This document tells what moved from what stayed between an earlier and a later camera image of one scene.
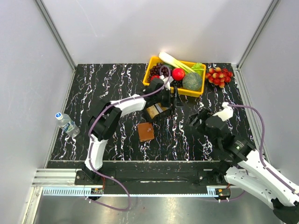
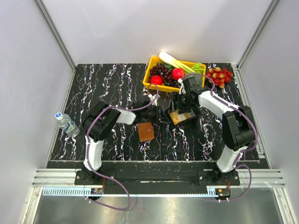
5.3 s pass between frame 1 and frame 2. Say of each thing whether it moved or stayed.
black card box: moved
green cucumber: stayed
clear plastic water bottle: stayed
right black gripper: moved
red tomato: stayed
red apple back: stayed
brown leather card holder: stayed
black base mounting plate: stayed
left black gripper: moved
